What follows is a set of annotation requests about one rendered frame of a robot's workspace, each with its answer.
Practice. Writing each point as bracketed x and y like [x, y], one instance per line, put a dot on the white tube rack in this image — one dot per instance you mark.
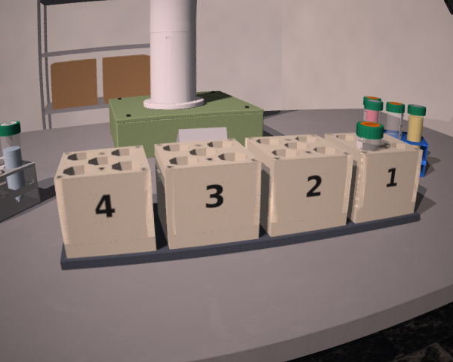
[8, 205]

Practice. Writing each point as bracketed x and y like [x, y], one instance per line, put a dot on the blue tube rack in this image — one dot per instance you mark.
[424, 147]

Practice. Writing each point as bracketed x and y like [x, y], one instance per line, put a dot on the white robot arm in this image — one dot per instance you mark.
[173, 55]

